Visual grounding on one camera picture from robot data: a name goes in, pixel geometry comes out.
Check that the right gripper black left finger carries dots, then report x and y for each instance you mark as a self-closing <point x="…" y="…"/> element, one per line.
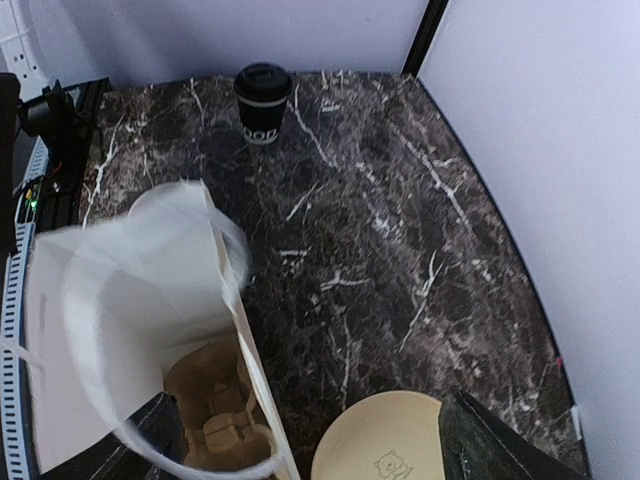
<point x="158" y="421"/>

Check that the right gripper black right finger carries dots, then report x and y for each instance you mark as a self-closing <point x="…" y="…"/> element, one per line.
<point x="477" y="444"/>

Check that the brown cardboard cup carrier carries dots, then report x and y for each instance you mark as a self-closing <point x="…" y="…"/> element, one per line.
<point x="224" y="426"/>

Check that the brown paper bag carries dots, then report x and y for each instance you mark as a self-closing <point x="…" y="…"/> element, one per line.
<point x="110" y="309"/>

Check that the black paper coffee cup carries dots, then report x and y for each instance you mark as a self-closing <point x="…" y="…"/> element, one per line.
<point x="261" y="122"/>

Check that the black plastic cup lid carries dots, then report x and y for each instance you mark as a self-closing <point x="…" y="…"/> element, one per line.
<point x="263" y="82"/>

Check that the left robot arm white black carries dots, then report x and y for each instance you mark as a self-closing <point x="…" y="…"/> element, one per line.
<point x="29" y="95"/>

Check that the beige round plate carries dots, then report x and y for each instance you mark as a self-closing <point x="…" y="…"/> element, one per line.
<point x="386" y="436"/>

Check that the white ceramic bowl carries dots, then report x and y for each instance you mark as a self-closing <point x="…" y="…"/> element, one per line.
<point x="234" y="238"/>

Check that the small green circuit board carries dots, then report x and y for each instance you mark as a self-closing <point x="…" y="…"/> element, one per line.
<point x="28" y="204"/>

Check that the white slotted cable duct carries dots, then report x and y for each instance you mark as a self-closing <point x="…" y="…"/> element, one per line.
<point x="18" y="451"/>

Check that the left black frame post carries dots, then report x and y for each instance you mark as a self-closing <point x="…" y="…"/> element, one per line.
<point x="423" y="39"/>

